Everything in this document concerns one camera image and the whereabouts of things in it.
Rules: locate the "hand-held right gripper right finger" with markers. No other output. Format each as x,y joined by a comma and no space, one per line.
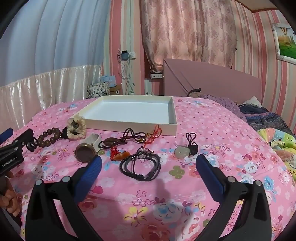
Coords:
211,178

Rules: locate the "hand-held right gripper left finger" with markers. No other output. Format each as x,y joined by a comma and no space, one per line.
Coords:
89,176

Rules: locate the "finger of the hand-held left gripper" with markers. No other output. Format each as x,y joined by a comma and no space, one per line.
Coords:
24,136
6,134

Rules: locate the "orange agate pendant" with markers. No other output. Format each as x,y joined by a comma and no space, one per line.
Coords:
122,154

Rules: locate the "cream flower hair claw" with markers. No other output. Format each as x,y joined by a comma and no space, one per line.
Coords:
78,132

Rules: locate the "white shallow tray box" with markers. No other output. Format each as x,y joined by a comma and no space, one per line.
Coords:
129,111

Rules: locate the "person's left hand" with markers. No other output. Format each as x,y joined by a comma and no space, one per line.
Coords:
10,201

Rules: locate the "pink floral bedsheet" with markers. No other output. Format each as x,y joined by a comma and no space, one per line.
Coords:
208,143

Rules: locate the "cream satin curtain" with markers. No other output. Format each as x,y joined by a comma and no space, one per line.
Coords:
46,88

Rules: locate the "purple dotted pillow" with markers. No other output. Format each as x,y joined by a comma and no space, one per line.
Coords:
226,104

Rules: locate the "colourful cartoon blanket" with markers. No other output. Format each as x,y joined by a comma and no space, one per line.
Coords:
282,146

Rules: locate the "dark patterned blanket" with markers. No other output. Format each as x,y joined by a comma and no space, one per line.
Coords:
266,120

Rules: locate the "black and white tote bag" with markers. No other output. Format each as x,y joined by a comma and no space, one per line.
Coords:
97,90

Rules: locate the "white cloth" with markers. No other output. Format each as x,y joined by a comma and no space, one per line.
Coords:
253,102

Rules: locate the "brown and black bag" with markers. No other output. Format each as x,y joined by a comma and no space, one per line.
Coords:
193,92

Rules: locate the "brown cardboard box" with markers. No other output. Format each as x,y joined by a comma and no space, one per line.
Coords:
115,90

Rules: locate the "pink headboard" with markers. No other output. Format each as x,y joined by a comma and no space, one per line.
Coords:
219,81

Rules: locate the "light blue gift bag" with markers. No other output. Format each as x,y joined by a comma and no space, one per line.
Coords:
109,80

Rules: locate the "pale blue sheer curtain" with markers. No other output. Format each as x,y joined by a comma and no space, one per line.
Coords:
57,34

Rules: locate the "white power strip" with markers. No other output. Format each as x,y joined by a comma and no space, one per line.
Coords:
156,75

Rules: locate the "pink patterned curtain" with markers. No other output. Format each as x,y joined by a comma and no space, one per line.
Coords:
185,30

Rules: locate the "wall socket with charger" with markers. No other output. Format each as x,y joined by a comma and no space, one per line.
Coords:
126,55

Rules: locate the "framed wall picture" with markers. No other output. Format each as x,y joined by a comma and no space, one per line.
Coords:
286,44

